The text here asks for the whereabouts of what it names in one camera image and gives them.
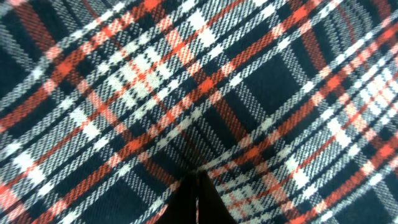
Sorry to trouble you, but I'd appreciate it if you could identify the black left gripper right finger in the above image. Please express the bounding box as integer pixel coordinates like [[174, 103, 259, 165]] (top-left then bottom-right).
[[198, 171, 237, 224]]

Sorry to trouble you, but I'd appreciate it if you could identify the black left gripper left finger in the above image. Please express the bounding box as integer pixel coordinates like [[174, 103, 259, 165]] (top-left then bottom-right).
[[155, 174, 197, 224]]

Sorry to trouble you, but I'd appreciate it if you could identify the plaid sleeveless dress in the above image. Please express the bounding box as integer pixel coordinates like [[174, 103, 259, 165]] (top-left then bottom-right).
[[1, 1, 397, 223]]

